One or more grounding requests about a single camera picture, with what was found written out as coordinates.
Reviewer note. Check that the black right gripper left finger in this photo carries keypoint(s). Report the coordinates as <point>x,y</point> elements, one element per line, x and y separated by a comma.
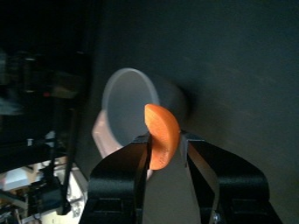
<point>112,172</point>

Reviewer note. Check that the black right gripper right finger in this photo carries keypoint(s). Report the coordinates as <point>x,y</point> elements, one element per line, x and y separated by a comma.
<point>237,178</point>

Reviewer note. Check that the orange tangerine segment toy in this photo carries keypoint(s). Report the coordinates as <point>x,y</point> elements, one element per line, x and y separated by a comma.
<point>163,137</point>

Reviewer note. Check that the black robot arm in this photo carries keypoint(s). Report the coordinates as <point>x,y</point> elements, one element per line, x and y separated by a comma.
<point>51,186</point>

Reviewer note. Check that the pink bowl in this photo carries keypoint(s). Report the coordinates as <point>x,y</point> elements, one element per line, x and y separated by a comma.
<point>104,137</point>

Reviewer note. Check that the grey bowl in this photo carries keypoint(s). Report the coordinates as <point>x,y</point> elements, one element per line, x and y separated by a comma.
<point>132,105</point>

